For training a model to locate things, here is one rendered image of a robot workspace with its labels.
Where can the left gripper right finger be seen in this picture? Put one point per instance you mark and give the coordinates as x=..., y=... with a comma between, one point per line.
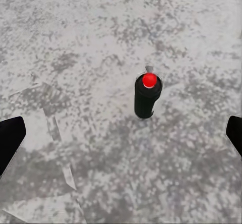
x=234, y=132

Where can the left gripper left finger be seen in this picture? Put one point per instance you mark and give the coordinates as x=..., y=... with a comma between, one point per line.
x=12, y=132

